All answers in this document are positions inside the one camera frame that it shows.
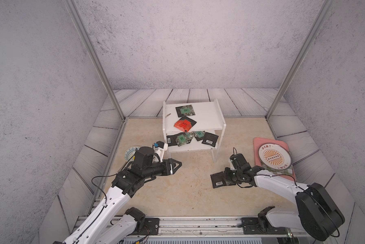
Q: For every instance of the left metal frame post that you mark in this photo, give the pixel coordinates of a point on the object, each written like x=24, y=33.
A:
x=81, y=29

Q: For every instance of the green crumpled tea bag lower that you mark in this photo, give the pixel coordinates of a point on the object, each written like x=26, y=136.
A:
x=184, y=139

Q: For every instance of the black barcode tea bag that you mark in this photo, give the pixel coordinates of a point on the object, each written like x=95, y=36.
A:
x=171, y=139
x=210, y=139

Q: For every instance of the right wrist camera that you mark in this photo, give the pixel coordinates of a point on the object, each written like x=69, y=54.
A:
x=238, y=162

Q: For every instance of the black barcode tea bag lower left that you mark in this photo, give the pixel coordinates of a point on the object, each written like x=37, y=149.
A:
x=171, y=139

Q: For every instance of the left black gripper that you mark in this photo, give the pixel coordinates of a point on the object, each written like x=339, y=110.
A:
x=169, y=171

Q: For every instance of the metal frame post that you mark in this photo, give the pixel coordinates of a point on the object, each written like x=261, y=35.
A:
x=309, y=39
x=81, y=29

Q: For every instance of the round patterned plate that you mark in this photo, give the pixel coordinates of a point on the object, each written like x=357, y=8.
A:
x=274, y=156

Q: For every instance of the right metal frame post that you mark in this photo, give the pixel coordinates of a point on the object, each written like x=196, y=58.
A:
x=309, y=39

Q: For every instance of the small green tea bag lower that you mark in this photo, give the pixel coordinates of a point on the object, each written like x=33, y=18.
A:
x=199, y=135

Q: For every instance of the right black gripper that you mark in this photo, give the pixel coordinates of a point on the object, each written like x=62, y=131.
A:
x=226, y=174

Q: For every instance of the yellow patterned bowl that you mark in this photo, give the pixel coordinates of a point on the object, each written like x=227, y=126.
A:
x=129, y=153

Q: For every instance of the black barcode tea bag lower right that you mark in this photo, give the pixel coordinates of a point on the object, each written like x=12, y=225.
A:
x=210, y=139

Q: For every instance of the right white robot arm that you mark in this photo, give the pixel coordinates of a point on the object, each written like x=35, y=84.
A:
x=317, y=214

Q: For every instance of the white two-tier shelf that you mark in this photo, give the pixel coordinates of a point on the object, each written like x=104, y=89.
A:
x=193, y=127

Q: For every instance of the green tea bag top shelf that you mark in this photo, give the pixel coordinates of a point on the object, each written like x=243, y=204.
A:
x=185, y=111

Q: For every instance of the metal base rail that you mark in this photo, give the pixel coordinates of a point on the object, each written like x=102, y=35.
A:
x=221, y=230

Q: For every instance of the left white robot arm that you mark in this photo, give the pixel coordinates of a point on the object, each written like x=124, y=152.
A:
x=144, y=166

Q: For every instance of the checkered cloth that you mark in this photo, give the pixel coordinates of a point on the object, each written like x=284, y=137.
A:
x=288, y=171

